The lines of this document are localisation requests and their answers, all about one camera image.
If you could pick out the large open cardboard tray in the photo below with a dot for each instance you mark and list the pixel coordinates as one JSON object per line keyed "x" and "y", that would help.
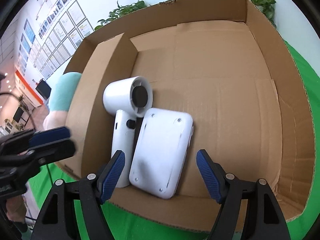
{"x": 225, "y": 64}

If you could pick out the pink plush pig toy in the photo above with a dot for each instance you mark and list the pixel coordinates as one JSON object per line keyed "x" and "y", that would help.
{"x": 60, "y": 100}

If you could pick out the blue wall poster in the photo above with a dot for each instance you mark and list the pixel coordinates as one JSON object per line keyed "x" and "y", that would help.
{"x": 29, "y": 31}

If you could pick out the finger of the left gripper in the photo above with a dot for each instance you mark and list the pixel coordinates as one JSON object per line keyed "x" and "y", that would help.
{"x": 49, "y": 136}
{"x": 49, "y": 152}

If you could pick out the framed certificates on wall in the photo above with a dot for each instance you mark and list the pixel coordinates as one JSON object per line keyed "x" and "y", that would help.
{"x": 47, "y": 55}

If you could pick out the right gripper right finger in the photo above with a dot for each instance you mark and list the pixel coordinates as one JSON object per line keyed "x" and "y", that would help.
{"x": 264, "y": 218}

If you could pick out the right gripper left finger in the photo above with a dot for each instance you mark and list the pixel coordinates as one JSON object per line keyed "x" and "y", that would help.
{"x": 57, "y": 217}

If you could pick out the white rounded device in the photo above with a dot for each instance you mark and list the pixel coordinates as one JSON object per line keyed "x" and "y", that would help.
{"x": 160, "y": 151}

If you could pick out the black monitor screen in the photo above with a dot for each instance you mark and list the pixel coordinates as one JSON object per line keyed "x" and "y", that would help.
{"x": 43, "y": 89}

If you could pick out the left potted plant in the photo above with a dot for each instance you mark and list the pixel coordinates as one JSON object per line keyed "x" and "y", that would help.
{"x": 121, "y": 11}

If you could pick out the white hair dryer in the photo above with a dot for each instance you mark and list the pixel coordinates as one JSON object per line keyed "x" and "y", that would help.
{"x": 127, "y": 100}

